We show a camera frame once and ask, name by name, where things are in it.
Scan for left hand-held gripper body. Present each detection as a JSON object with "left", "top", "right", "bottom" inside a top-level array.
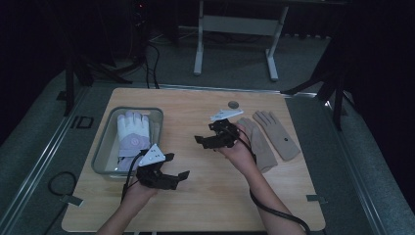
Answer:
[{"left": 135, "top": 143, "right": 180, "bottom": 191}]

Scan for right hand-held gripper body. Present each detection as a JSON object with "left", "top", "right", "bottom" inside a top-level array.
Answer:
[{"left": 207, "top": 109, "right": 245, "bottom": 150}]

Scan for purple and white glove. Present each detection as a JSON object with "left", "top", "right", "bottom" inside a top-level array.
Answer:
[{"left": 115, "top": 110, "right": 152, "bottom": 173}]

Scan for clear plastic bin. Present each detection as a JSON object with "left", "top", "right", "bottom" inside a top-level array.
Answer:
[{"left": 91, "top": 106, "right": 164, "bottom": 182}]

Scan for person's right hand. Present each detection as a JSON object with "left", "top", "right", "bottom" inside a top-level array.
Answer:
[{"left": 213, "top": 123, "right": 259, "bottom": 176}]

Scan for person's left hand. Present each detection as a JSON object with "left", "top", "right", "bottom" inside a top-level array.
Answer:
[{"left": 121, "top": 180, "right": 160, "bottom": 211}]

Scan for plain beige glove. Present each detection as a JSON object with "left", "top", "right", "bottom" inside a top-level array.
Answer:
[{"left": 236, "top": 117, "right": 279, "bottom": 174}]

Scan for beige glove with dark dot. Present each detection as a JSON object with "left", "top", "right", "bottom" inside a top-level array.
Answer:
[{"left": 253, "top": 111, "right": 301, "bottom": 162}]

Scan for grey tape piece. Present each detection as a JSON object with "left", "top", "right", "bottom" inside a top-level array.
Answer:
[
  {"left": 305, "top": 194, "right": 328, "bottom": 205},
  {"left": 60, "top": 194, "right": 84, "bottom": 208}
]

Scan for metal floor strip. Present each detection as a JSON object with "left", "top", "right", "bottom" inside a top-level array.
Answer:
[
  {"left": 321, "top": 100, "right": 388, "bottom": 235},
  {"left": 0, "top": 87, "right": 90, "bottom": 229}
]

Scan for black stand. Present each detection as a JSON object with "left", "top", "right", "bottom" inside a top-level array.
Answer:
[
  {"left": 282, "top": 42, "right": 350, "bottom": 132},
  {"left": 57, "top": 55, "right": 132, "bottom": 118}
]

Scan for dark equipment with red light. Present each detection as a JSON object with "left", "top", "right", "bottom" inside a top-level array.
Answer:
[{"left": 129, "top": 0, "right": 152, "bottom": 67}]

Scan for left hand-held gripper black cable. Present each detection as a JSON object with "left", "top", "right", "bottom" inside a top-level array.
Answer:
[{"left": 120, "top": 149, "right": 149, "bottom": 204}]

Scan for hand-held gripper black cable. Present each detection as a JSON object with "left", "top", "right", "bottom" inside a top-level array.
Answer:
[
  {"left": 120, "top": 149, "right": 149, "bottom": 204},
  {"left": 228, "top": 125, "right": 311, "bottom": 235}
]

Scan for black background cables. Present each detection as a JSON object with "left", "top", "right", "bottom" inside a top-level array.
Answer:
[{"left": 142, "top": 41, "right": 161, "bottom": 90}]

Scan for right hand-held gripper black cable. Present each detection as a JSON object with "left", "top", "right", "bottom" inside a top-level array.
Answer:
[{"left": 228, "top": 125, "right": 311, "bottom": 235}]

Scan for black floor cable loop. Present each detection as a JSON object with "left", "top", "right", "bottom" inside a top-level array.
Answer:
[{"left": 48, "top": 170, "right": 78, "bottom": 197}]

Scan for white metal desk frame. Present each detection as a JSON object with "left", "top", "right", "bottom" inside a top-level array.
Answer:
[{"left": 193, "top": 0, "right": 290, "bottom": 82}]

